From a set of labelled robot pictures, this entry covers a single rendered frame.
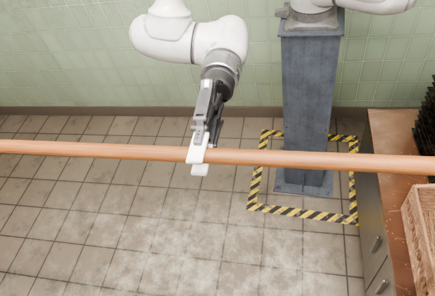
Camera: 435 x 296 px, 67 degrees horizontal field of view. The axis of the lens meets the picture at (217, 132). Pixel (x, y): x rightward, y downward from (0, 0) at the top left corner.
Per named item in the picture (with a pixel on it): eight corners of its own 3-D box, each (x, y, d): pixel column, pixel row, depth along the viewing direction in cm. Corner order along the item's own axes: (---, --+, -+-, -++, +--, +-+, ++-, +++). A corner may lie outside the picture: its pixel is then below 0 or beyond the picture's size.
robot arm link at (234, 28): (243, 83, 81) (191, 76, 82) (250, 45, 90) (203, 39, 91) (247, 47, 72) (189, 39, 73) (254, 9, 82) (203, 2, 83)
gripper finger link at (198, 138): (207, 125, 62) (204, 114, 60) (201, 146, 59) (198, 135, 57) (199, 124, 63) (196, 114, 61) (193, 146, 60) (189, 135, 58)
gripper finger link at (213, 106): (223, 98, 69) (221, 92, 68) (211, 132, 61) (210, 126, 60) (204, 98, 70) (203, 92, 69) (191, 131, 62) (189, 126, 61)
